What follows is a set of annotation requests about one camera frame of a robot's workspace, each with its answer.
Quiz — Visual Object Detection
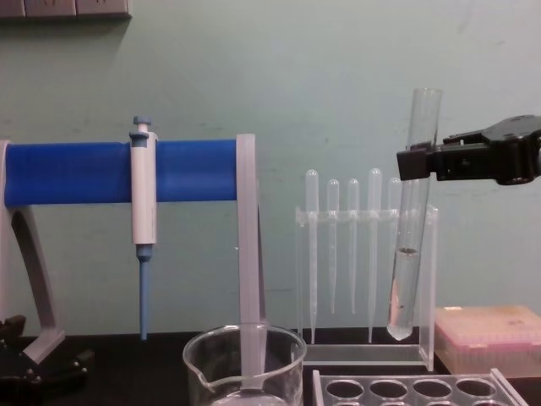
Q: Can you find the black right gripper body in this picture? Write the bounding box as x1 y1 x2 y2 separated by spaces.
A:
481 113 541 187

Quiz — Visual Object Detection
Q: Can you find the clear glass test tube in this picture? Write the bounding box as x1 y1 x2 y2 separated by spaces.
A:
385 86 444 343

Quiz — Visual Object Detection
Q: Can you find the clear acrylic dropper rack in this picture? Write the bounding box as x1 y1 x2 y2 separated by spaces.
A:
293 203 440 374

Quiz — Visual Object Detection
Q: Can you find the blue and grey pipette stand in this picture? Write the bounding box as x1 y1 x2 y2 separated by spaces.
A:
0 133 269 365

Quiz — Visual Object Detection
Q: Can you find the pink pipette tip box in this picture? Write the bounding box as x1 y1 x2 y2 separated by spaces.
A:
434 305 541 379

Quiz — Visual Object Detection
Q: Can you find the white and blue micropipette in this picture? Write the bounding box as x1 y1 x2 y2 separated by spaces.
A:
128 115 161 342

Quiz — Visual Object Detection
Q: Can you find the clear acrylic test tube rack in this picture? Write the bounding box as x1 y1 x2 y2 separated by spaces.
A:
311 366 526 406

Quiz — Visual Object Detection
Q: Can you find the clear glass beaker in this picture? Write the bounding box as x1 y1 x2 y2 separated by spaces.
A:
182 322 308 406

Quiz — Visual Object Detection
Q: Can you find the grey wall socket panel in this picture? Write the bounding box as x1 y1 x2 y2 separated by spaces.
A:
0 0 134 22

